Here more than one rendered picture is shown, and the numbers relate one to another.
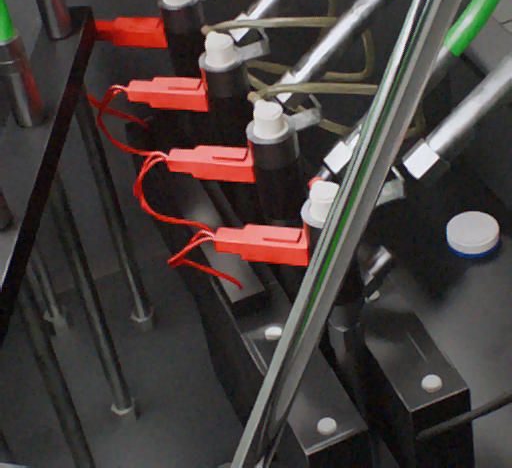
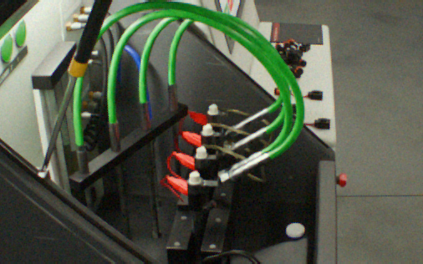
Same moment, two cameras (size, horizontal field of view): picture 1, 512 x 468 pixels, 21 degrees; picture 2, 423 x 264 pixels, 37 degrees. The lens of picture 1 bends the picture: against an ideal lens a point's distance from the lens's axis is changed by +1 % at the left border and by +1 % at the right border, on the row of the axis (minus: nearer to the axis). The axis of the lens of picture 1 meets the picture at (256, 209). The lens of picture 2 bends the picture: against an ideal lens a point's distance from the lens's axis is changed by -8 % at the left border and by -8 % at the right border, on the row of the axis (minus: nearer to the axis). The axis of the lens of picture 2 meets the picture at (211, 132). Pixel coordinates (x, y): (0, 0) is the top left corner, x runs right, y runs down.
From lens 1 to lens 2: 0.60 m
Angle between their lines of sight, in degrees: 21
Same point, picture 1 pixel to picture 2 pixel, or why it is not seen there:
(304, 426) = (171, 241)
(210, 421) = not seen: hidden behind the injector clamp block
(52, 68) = (162, 118)
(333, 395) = (185, 238)
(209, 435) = not seen: hidden behind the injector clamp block
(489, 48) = (324, 171)
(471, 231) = (293, 229)
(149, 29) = (203, 119)
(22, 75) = (145, 114)
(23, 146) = (138, 134)
